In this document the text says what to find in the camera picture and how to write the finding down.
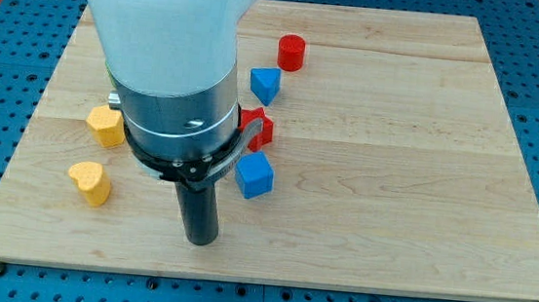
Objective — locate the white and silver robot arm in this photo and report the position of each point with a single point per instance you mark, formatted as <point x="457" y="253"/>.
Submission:
<point x="173" y="64"/>

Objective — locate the red star block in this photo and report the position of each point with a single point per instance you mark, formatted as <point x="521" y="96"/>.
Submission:
<point x="266" y="134"/>

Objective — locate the blue cube block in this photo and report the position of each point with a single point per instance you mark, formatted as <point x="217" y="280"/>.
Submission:
<point x="254" y="175"/>

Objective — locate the blue triangular prism block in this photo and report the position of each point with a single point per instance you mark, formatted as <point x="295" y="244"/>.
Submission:
<point x="265" y="83"/>

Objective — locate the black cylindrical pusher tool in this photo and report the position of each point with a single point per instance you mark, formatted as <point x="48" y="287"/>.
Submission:
<point x="199" y="213"/>

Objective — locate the red cylinder block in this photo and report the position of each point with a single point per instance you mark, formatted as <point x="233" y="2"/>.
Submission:
<point x="292" y="49"/>

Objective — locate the wooden board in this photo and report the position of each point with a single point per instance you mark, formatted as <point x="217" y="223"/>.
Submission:
<point x="396" y="166"/>

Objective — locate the yellow pentagon block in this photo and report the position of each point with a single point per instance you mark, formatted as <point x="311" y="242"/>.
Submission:
<point x="106" y="126"/>

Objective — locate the yellow heart block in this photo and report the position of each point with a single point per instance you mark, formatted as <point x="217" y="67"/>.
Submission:
<point x="92" y="181"/>

